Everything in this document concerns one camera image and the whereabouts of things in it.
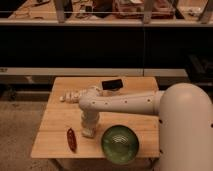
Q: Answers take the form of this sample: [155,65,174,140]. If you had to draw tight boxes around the white plastic bottle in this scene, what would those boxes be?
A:
[59,91,83,103]

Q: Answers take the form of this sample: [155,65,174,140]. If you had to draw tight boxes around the green bowl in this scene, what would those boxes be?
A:
[101,125,140,165]

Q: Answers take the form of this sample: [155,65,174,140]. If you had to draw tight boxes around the white sponge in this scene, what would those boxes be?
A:
[82,130,95,138]

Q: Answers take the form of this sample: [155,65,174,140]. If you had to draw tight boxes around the black rectangular box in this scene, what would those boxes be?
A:
[102,79,123,90]

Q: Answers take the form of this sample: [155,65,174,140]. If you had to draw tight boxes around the red chili pepper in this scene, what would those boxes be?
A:
[67,128,77,152]

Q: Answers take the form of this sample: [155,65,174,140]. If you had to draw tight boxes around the wooden table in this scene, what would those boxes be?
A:
[31,77,159,164]

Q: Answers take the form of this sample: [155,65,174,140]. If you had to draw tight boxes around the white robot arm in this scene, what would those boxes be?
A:
[79,83,213,171]

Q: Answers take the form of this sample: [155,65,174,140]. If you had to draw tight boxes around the long shelf bench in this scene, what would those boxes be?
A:
[0,67,187,77]

